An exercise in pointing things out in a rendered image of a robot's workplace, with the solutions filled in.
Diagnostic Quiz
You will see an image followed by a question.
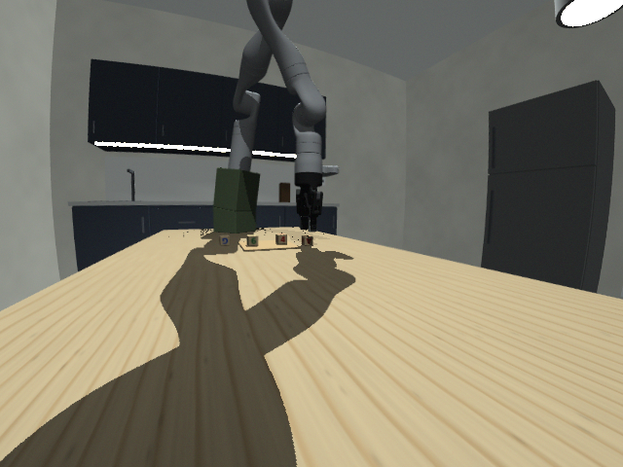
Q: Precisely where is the beige flat mat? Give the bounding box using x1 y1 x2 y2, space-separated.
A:
238 240 301 252

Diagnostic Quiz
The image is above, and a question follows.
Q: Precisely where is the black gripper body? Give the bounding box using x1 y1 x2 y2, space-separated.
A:
295 172 322 205

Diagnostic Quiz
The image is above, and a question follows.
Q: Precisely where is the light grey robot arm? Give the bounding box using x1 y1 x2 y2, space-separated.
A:
228 0 339 177

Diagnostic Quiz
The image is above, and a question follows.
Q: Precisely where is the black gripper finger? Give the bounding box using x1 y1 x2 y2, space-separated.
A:
296 194 308 230
303 190 323 233

